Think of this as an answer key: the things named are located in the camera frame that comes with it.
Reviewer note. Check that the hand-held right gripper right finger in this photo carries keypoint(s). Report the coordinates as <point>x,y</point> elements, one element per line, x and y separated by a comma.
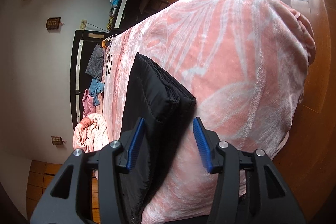
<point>203,146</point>

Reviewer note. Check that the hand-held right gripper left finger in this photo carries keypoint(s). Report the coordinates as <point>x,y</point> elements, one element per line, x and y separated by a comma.
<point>134,146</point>

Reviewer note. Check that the black pants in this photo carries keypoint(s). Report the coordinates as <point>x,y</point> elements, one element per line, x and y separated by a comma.
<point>155,98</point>

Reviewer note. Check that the folded pink quilt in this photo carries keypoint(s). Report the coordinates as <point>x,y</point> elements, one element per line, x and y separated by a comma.
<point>89,132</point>

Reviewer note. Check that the pink garment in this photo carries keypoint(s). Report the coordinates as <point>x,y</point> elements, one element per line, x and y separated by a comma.
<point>88,104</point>

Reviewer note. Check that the blue cloth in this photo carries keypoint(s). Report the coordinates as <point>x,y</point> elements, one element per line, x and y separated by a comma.
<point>95,88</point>

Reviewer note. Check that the pink floral bed blanket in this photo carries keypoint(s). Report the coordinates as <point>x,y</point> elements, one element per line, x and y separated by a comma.
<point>236,69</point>

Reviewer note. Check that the grey patterned pillow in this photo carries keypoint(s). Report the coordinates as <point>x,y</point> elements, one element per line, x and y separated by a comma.
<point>95,62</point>

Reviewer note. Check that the black bed headboard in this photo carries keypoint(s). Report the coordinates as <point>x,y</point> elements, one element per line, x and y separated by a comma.
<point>76,69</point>

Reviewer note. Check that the black and white desk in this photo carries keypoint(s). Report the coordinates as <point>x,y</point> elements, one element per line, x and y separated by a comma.
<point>122,12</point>

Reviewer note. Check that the wooden chair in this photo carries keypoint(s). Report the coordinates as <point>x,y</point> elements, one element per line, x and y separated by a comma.
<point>153,2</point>

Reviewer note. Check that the brown wall lamp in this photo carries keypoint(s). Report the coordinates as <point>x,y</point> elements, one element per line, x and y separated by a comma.
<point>57,140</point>
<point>53,23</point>

